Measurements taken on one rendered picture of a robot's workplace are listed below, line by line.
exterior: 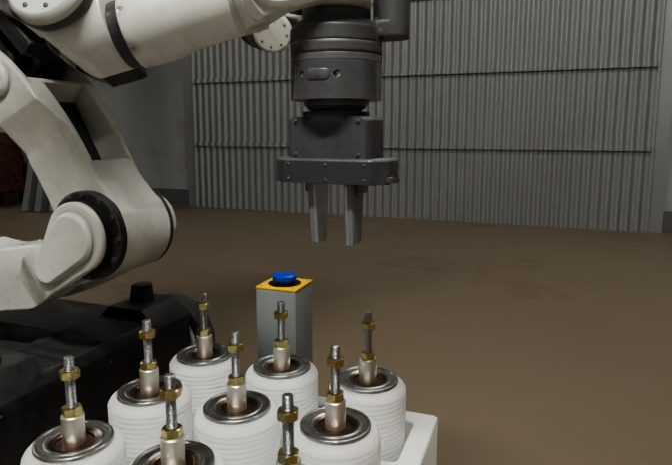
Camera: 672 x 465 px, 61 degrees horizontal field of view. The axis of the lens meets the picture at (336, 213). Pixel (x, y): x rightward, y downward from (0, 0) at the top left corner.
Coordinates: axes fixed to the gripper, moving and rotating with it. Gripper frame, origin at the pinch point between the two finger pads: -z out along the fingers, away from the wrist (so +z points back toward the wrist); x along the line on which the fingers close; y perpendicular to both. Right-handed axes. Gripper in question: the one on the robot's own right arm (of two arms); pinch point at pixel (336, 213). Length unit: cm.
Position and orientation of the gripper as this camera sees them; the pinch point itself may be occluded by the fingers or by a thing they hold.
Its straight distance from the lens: 56.8
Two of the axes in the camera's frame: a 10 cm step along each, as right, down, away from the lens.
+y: 3.8, -1.3, 9.2
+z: 0.0, -9.9, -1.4
